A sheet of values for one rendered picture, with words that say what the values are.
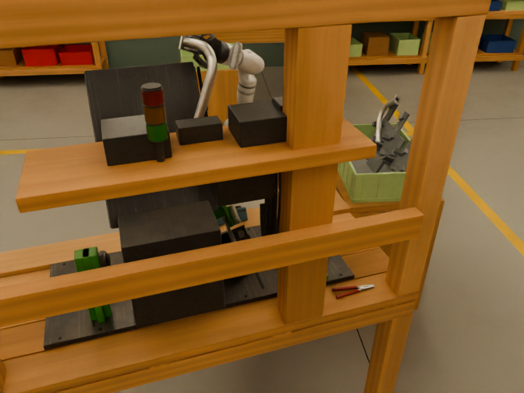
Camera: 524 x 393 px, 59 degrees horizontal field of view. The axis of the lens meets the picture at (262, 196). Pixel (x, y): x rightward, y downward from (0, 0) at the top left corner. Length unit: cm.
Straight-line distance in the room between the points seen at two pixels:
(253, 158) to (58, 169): 48
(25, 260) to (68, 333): 47
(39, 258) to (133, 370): 68
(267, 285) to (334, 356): 106
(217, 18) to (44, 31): 35
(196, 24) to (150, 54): 623
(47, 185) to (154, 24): 44
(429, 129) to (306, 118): 41
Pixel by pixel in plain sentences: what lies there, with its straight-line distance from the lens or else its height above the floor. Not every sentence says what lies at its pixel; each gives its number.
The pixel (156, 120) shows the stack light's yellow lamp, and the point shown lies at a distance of 114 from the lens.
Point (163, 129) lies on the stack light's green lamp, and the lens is 115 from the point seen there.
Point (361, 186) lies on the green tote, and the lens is 240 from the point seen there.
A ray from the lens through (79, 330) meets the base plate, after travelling 171.
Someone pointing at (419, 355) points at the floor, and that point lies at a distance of 283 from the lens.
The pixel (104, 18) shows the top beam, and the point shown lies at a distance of 105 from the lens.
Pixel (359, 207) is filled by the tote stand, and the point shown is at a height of 79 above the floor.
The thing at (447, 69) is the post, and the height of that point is 172.
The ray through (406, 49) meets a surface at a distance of 725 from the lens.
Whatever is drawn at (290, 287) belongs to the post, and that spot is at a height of 105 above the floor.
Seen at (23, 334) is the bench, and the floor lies 88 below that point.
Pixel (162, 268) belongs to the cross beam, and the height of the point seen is 127.
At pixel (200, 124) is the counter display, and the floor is 159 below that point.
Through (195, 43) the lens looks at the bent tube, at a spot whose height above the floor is 172.
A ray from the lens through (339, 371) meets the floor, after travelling 266.
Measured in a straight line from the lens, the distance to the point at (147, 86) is 113.
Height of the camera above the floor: 209
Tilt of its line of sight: 32 degrees down
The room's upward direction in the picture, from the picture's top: straight up
